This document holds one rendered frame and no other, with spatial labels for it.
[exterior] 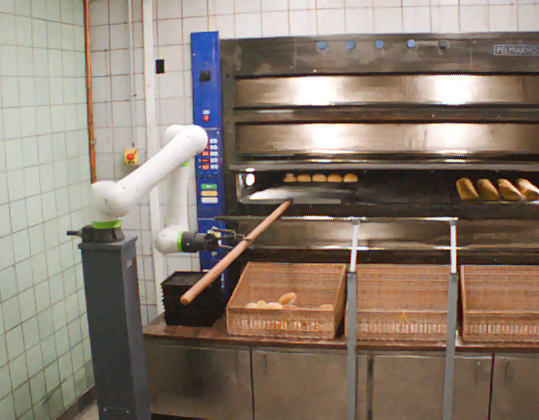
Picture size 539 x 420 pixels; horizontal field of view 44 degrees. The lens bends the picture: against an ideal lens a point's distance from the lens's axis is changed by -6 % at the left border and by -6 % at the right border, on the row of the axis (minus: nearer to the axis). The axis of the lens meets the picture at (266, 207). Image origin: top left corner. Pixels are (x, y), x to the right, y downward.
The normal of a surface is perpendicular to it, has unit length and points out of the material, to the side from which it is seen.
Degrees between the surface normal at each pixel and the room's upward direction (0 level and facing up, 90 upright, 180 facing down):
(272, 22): 90
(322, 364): 90
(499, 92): 70
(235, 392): 90
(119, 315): 90
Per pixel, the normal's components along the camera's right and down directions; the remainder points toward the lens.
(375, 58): -0.22, 0.16
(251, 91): -0.22, -0.18
